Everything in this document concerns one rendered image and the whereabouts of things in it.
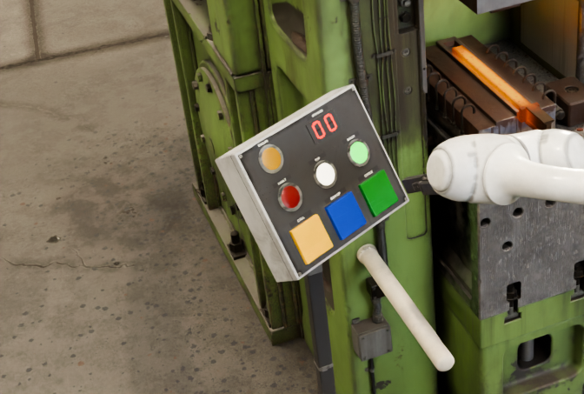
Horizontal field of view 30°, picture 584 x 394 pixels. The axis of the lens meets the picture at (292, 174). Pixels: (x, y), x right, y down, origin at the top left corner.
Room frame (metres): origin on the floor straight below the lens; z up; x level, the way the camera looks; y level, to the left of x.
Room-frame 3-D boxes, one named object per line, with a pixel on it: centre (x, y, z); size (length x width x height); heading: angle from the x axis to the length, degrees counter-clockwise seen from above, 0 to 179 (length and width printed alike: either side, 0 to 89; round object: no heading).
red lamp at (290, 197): (1.78, 0.01, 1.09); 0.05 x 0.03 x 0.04; 106
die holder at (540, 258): (2.36, -0.52, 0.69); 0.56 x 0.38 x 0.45; 16
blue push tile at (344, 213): (1.81, -0.10, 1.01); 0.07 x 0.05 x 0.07; 131
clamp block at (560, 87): (2.24, -0.69, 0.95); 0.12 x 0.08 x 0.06; 16
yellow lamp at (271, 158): (1.81, 0.04, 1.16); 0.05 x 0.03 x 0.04; 106
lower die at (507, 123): (2.34, -0.47, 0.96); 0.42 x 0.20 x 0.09; 16
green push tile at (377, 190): (1.87, -0.17, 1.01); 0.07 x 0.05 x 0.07; 131
